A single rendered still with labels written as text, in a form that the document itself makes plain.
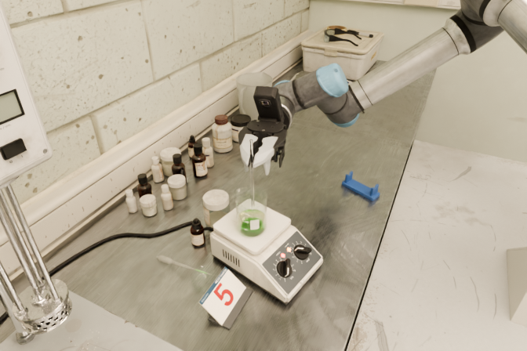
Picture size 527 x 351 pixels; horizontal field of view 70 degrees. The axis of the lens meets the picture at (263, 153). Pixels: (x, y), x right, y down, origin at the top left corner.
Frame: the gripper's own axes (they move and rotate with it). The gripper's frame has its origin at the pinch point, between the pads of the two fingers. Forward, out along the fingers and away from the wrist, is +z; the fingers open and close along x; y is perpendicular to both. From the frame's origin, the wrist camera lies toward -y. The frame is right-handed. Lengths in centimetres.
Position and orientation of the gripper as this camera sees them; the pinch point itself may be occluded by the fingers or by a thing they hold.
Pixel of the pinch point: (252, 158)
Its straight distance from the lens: 66.3
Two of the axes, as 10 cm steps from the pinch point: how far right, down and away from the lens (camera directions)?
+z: -2.2, 5.1, -8.3
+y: 0.1, 8.5, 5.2
